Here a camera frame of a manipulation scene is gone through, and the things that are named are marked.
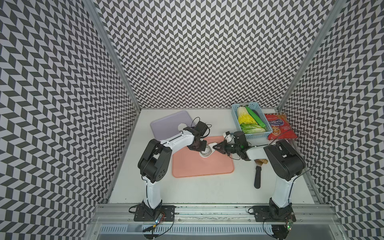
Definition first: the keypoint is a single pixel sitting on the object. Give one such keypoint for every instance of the yellow napa cabbage toy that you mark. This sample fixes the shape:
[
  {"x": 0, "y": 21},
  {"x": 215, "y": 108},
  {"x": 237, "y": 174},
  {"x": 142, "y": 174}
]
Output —
[{"x": 244, "y": 117}]

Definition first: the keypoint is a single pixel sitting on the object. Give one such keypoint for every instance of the round white dough disc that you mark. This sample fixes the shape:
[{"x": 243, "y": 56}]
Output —
[{"x": 181, "y": 126}]

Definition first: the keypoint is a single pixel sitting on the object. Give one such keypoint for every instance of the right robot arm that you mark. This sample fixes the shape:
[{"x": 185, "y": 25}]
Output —
[{"x": 284, "y": 159}]

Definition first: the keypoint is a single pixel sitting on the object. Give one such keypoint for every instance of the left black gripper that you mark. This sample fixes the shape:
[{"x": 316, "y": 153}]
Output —
[{"x": 202, "y": 148}]

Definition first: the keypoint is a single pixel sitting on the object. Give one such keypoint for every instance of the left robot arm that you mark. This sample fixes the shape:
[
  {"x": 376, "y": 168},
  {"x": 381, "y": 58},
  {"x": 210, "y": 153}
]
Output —
[{"x": 155, "y": 160}]

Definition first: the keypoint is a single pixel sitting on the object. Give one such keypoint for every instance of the lavender tray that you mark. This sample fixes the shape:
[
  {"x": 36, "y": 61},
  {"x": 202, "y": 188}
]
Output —
[{"x": 168, "y": 126}]

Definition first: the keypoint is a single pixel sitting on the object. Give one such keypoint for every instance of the pink tray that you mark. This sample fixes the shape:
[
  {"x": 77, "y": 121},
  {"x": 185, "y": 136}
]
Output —
[{"x": 187, "y": 163}]

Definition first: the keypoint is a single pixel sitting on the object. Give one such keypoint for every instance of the red snack bag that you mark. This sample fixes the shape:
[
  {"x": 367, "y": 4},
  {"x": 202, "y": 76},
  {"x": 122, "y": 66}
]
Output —
[{"x": 281, "y": 128}]

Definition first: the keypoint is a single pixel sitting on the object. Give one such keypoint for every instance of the white dough piece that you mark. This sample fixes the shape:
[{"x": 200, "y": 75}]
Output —
[{"x": 210, "y": 146}]

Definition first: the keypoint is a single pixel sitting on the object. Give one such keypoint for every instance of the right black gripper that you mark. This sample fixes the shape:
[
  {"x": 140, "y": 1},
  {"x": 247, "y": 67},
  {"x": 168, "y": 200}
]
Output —
[{"x": 222, "y": 149}]

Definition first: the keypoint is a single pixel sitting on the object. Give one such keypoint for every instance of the wooden dough roller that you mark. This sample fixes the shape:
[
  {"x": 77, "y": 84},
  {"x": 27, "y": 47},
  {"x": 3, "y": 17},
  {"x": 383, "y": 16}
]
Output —
[{"x": 260, "y": 162}]

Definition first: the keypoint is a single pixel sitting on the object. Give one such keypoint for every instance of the black handled scraper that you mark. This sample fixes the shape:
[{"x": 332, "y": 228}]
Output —
[{"x": 257, "y": 181}]

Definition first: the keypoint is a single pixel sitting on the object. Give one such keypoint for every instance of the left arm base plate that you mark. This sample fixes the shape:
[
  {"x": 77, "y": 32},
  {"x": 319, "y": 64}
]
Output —
[{"x": 144, "y": 214}]

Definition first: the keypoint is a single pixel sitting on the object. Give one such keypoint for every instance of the green cucumber toy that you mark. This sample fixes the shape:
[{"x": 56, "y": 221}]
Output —
[{"x": 256, "y": 117}]

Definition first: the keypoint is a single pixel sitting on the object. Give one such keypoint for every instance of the green lettuce leaf toy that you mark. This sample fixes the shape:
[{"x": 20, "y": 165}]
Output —
[{"x": 252, "y": 128}]

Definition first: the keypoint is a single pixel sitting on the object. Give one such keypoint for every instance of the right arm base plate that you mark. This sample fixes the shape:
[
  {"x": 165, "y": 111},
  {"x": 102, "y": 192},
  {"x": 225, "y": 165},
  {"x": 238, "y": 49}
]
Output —
[{"x": 273, "y": 214}]

